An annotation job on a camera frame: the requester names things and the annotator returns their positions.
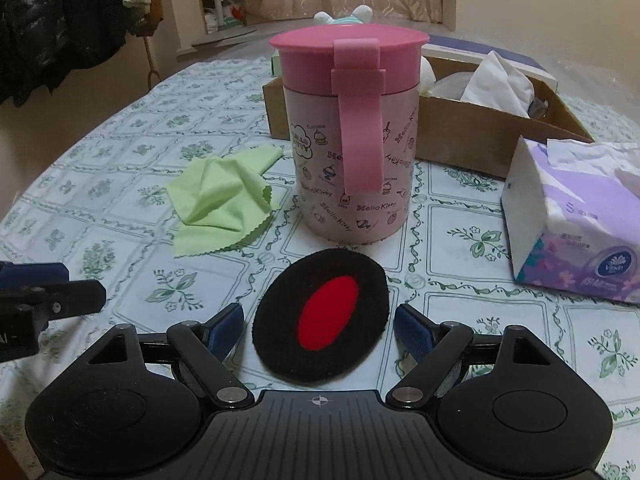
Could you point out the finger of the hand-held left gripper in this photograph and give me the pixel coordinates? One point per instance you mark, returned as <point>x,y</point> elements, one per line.
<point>70,297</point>
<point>30,274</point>

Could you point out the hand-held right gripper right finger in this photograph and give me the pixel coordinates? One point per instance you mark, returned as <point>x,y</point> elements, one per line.
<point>412,332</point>

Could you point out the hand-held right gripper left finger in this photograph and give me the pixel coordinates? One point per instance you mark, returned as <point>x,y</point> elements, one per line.
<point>227,327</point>

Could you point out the black red oval earmuff pad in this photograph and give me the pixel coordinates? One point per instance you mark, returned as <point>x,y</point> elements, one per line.
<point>280,330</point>

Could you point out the brown cardboard box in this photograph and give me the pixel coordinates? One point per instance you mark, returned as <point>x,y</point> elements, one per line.
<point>460,130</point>

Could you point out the white cloth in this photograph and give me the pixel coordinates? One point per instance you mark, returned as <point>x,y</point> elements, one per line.
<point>495,85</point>

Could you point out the light green cloth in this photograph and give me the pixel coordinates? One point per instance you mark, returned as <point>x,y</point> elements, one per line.
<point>210,200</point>

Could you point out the purple tissue pack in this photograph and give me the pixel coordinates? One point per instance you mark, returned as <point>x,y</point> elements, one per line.
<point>550,220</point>

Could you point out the pink lidded cup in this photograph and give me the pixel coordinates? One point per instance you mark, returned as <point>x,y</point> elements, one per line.
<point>320,125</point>

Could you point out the black jacket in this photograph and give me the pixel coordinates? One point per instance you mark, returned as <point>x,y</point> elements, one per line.
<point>50,20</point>

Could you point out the small green box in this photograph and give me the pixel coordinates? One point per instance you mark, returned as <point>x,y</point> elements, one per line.
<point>274,64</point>

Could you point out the blue patterned flat box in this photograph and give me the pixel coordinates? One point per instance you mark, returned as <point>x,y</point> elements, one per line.
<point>450,46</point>

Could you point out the white striped plush toy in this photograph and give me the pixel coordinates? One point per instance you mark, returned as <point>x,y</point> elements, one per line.
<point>345,17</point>

